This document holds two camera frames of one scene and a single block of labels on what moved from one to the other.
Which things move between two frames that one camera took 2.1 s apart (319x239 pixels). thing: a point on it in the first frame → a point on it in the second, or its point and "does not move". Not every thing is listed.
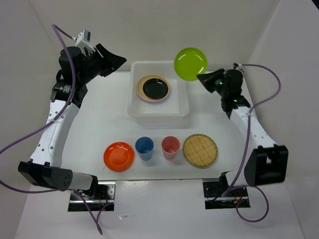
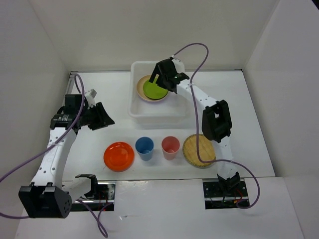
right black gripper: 207,79 → 157,70
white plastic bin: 173,112 does not move
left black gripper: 110,62 → 103,119
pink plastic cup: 170,146 does not move
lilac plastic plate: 151,101 does not move
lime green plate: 189,62 → 152,90
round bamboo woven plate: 200,150 does not move
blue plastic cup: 144,146 does not move
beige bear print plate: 141,81 does not move
